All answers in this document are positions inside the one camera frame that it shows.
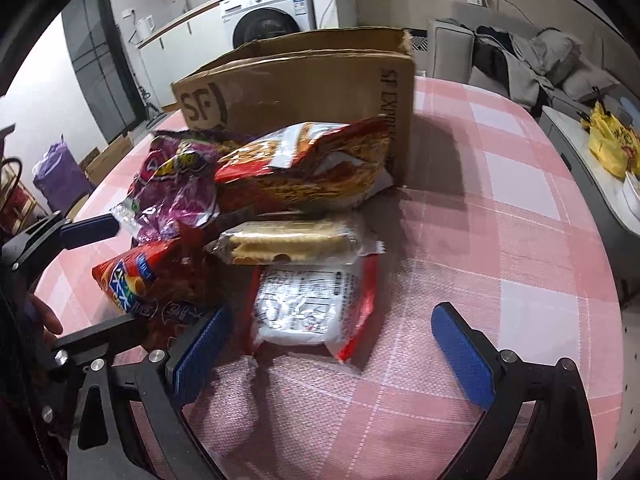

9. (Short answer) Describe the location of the person's left hand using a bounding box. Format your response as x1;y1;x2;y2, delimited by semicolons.
27;292;64;337

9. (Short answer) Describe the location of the clear sandwich biscuit pack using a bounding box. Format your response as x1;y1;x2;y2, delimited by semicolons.
205;217;386;267

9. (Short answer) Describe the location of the purple plastic bag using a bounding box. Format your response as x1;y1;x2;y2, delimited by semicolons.
32;140;93;206

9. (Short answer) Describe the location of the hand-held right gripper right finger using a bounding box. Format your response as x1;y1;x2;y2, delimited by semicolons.
430;301;599;480

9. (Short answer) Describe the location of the pink plaid tablecloth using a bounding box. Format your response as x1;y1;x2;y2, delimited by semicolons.
35;77;623;480

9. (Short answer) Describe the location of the black glass door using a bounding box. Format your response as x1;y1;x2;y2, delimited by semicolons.
62;0;148;146

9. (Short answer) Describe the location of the white kitchen counter cabinet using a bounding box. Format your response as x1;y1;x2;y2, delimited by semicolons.
137;5;236;111

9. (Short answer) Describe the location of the yellow plastic bag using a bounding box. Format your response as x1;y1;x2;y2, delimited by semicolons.
580;102;640;178

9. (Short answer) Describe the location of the red blue-label chip bag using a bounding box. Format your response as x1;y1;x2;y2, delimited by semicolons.
92;225;226;351

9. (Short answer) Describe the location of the grey coffee table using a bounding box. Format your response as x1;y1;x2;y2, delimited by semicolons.
537;105;640;301

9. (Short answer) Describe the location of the orange red snack bag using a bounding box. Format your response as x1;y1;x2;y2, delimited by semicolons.
215;116;396;213

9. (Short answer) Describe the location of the grey sofa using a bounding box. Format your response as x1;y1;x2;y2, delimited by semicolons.
427;17;636;111

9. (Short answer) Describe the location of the brown cardboard box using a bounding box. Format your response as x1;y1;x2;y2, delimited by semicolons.
171;27;417;186

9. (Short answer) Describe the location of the white red snack packet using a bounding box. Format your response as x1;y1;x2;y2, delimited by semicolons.
247;252;378;363

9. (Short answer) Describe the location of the small cardboard floor box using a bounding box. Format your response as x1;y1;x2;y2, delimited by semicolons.
82;132;136;186

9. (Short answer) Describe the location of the purple snack bag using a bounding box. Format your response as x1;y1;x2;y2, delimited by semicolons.
112;130;241;246

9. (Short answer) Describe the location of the pile of dark clothes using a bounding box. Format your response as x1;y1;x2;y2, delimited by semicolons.
472;25;586;106

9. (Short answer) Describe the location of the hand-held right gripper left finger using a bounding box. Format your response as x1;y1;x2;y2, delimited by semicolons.
65;304;236;480

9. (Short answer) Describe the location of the wooden shelf rack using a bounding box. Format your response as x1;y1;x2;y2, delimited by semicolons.
0;157;51;241

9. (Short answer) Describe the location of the white washing machine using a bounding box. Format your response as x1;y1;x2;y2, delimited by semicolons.
219;0;317;53

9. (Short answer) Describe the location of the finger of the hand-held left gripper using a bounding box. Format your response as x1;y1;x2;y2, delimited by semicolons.
0;210;120;286
50;316;151;368

